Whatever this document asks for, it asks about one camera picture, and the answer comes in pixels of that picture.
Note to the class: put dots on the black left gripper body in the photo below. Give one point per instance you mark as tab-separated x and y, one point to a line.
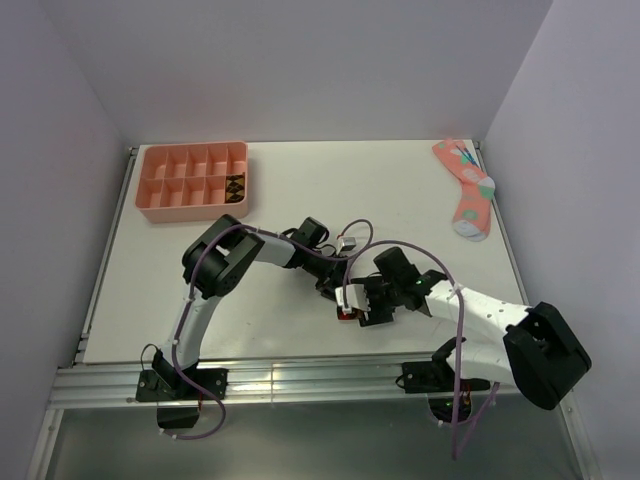
325	273

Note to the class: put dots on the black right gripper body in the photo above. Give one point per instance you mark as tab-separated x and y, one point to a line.
383	297

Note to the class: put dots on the red yellow argyle sock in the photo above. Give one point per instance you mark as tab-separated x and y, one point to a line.
351	315

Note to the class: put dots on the brown tan argyle sock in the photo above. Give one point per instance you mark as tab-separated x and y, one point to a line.
235	188

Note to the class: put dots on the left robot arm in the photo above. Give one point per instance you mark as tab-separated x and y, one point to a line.
213	266

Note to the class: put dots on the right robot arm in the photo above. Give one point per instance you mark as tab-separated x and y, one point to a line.
531	348

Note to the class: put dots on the pink patterned sock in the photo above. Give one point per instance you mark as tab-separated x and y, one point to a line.
472	218

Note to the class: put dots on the pink divided organizer tray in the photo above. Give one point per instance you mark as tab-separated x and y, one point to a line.
186	182

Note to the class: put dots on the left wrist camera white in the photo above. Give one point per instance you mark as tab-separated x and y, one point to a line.
345	244

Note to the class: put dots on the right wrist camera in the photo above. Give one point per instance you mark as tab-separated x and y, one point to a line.
352	297

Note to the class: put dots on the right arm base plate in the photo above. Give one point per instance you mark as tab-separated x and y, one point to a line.
423	377

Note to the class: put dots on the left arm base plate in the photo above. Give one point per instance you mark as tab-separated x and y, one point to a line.
152	388

